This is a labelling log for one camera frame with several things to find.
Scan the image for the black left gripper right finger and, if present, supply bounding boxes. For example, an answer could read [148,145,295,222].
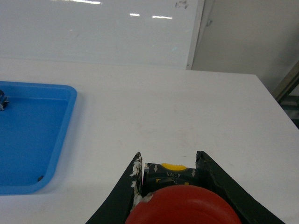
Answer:
[195,151,284,224]

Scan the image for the green mushroom push button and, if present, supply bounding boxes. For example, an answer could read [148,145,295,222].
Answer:
[0,90,9,111]

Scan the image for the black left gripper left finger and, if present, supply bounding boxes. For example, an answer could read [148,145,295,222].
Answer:
[87,152,142,224]

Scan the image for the red mushroom push button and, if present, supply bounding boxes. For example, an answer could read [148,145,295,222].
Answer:
[126,163,241,224]

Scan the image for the blue plastic tray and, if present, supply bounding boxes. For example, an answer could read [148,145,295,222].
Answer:
[0,81,77,196]

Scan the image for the white board panel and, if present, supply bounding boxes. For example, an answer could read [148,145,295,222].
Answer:
[0,0,205,69]

